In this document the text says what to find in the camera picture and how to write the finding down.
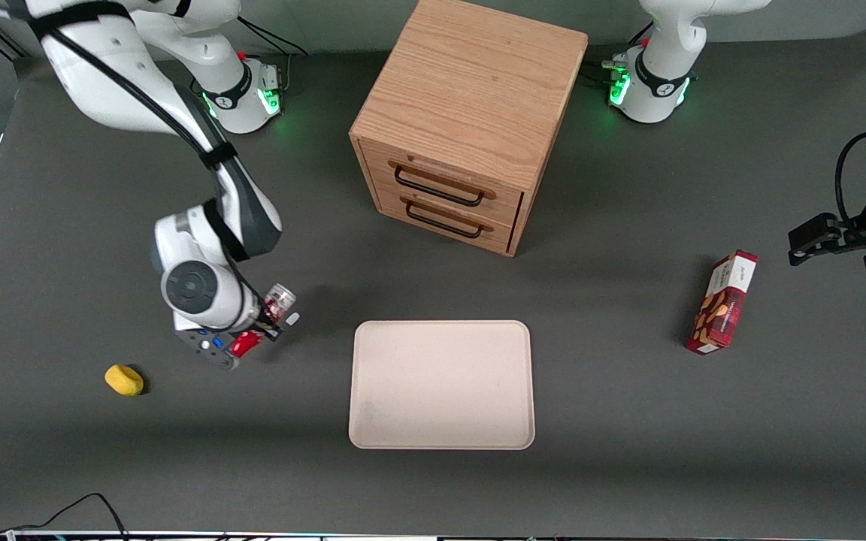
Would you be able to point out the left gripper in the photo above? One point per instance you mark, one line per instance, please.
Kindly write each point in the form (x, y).
(856, 228)

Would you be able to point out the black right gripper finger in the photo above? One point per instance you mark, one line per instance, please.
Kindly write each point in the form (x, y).
(267, 330)

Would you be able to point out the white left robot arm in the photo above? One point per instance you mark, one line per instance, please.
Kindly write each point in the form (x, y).
(658, 75)

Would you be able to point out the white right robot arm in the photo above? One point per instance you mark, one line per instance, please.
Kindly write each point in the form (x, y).
(102, 83)

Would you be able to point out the beige rectangular tray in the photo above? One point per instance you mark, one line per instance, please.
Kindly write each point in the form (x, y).
(440, 387)

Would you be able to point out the red plaid cookie box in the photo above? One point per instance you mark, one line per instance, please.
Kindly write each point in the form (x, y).
(725, 304)

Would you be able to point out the yellow sponge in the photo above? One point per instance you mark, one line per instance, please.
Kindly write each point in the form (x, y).
(124, 380)

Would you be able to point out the wooden two-drawer cabinet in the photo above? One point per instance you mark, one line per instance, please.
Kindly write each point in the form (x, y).
(470, 83)

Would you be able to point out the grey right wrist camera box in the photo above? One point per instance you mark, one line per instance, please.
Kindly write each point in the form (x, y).
(207, 347)

